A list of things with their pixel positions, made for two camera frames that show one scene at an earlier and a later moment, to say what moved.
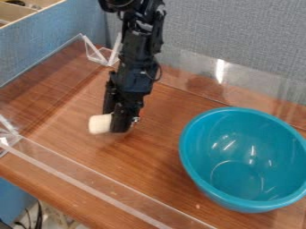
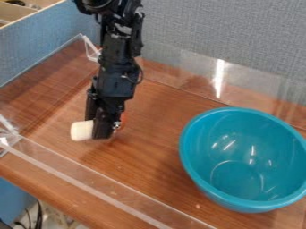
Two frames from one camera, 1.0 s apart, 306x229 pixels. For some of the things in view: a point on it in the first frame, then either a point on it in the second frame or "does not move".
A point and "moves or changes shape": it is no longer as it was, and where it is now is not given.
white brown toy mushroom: [100, 123] moves or changes shape
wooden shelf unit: [17, 10] does not move
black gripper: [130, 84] -> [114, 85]
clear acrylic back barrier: [237, 82] does not move
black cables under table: [40, 225] does not move
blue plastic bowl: [245, 156] does not move
